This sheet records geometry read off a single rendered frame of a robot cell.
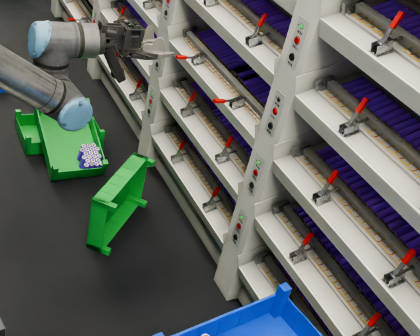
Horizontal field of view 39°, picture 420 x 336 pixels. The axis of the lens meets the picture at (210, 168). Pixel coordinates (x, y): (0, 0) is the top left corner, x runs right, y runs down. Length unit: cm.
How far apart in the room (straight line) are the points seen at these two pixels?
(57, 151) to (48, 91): 85
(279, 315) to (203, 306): 66
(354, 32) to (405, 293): 55
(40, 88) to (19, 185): 80
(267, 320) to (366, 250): 29
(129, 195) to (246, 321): 106
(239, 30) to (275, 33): 12
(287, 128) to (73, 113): 52
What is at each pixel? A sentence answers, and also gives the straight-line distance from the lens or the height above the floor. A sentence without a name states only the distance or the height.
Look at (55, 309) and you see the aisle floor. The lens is 177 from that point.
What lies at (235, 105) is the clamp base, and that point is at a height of 55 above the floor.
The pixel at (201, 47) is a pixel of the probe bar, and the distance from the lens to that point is 194.
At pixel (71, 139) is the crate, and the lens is 230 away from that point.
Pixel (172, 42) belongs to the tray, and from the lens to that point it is 204.
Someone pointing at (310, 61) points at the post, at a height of 82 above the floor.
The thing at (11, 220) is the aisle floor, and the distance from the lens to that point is 203.
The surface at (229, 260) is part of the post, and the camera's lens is 180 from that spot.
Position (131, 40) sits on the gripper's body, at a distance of 161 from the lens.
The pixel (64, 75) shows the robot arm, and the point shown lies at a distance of 158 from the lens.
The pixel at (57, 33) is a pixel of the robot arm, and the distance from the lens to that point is 154.
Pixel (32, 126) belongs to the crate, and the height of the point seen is 0.
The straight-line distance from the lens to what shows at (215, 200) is 195.
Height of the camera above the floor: 134
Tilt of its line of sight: 34 degrees down
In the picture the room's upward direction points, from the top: 14 degrees clockwise
